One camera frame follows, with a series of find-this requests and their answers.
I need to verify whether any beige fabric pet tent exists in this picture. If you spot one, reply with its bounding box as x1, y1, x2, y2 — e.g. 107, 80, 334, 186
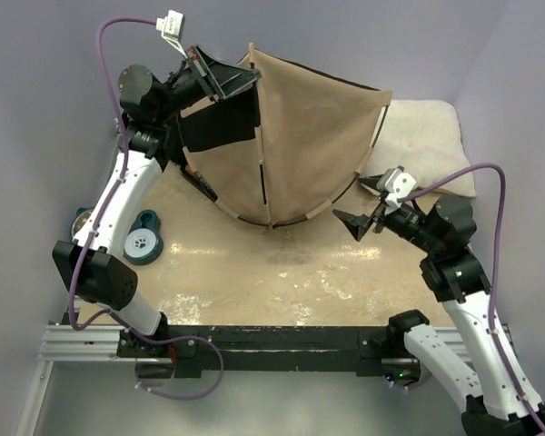
179, 45, 392, 227

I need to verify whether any teal double pet bowl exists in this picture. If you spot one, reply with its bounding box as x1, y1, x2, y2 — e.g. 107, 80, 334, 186
70, 206, 164, 268

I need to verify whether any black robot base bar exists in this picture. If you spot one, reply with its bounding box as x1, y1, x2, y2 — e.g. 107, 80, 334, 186
117, 325, 426, 384

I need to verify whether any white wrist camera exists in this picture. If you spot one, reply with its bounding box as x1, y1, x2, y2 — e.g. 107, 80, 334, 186
155, 10, 193, 59
377, 166, 417, 211

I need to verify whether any black poker chip case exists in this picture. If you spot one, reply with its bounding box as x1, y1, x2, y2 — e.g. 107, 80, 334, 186
179, 164, 218, 203

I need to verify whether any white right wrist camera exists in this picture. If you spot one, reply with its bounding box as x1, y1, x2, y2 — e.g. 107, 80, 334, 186
377, 166, 417, 211

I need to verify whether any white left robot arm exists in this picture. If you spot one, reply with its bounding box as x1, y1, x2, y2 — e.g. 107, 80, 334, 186
53, 45, 262, 356

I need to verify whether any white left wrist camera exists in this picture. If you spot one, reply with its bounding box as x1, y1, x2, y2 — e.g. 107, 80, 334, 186
155, 10, 193, 59

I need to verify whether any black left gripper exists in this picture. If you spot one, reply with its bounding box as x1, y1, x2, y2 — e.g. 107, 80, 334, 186
156, 45, 261, 124

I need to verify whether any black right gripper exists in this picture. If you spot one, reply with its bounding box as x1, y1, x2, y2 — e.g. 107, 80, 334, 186
332, 173, 440, 253

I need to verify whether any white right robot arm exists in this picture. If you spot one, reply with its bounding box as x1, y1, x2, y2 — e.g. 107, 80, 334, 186
334, 182, 545, 435

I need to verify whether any white fluffy pillow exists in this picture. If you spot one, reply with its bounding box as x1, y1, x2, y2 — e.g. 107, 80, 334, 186
362, 100, 471, 189

